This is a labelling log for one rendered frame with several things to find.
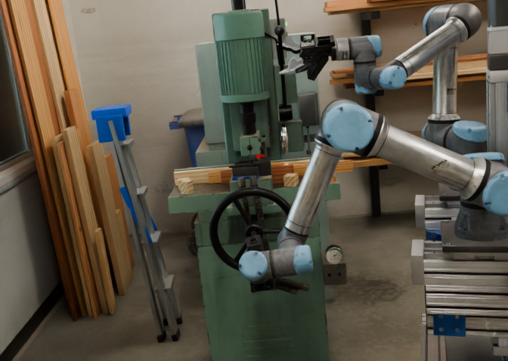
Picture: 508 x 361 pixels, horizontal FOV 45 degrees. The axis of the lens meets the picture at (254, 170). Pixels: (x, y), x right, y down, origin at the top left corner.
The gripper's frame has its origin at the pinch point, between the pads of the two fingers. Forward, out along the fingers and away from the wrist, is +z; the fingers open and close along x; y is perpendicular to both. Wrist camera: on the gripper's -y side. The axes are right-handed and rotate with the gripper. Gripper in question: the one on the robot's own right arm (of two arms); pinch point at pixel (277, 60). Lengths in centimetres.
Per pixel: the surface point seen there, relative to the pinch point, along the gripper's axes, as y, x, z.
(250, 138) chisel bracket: -22.9, 14.1, 11.9
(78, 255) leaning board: -134, -15, 115
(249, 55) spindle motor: 2.0, -1.7, 9.1
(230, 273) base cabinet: -53, 51, 23
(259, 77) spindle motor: -5.3, 1.7, 6.5
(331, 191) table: -31.1, 34.8, -14.8
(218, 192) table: -30, 32, 25
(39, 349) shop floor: -142, 33, 130
